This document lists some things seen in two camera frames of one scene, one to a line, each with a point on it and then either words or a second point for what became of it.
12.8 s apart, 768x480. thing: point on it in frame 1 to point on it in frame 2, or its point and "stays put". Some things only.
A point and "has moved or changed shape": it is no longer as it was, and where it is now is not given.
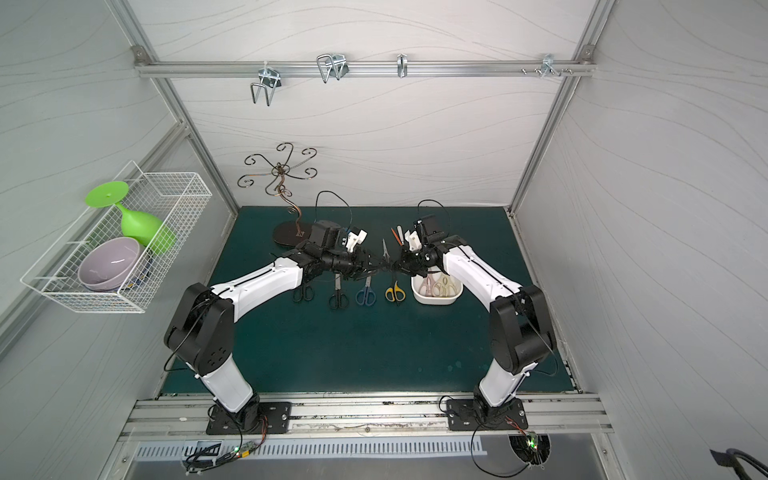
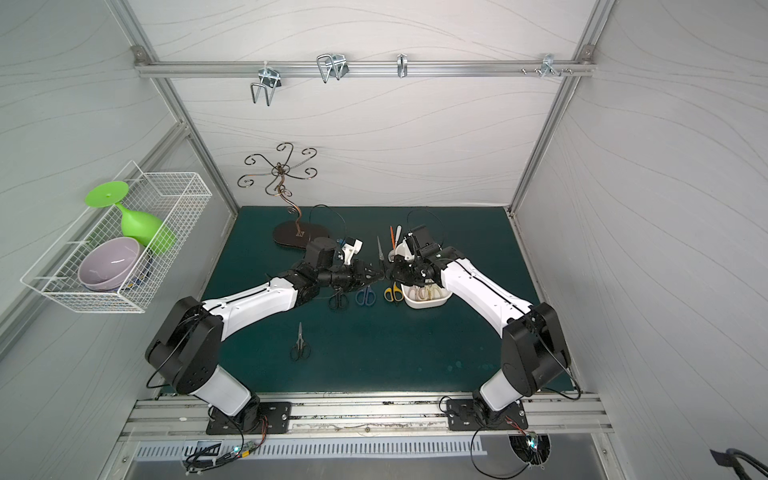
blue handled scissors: x=366 y=296 stays put
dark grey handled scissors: x=386 y=263 to x=301 y=350
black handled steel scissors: x=338 y=299 stays put
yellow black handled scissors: x=395 y=294 stays put
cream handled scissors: x=444 y=289 has moved or changed shape
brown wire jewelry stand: x=287 y=233 stays put
